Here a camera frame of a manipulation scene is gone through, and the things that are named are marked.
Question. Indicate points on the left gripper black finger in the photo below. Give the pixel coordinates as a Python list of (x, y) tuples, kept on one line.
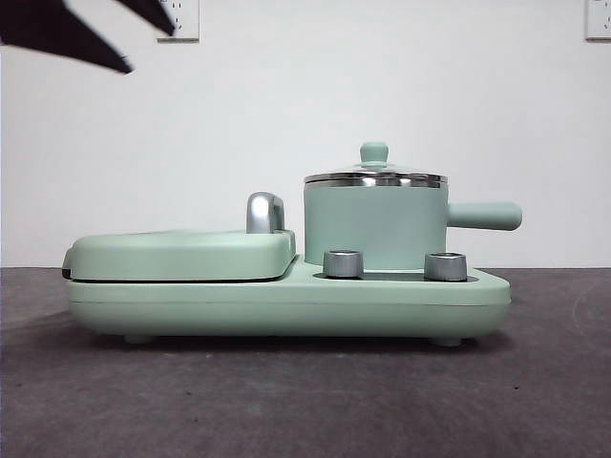
[(153, 12), (52, 31)]

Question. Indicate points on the glass lid with green knob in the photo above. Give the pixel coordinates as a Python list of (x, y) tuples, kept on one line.
[(373, 153)]

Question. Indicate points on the silver control knob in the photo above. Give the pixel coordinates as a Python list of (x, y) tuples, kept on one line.
[(445, 267), (342, 264)]

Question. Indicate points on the mint green breakfast machine base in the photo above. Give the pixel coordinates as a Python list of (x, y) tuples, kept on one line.
[(286, 305)]

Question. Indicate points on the white wall socket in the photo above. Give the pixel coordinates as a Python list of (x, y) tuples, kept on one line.
[(599, 19), (187, 24)]

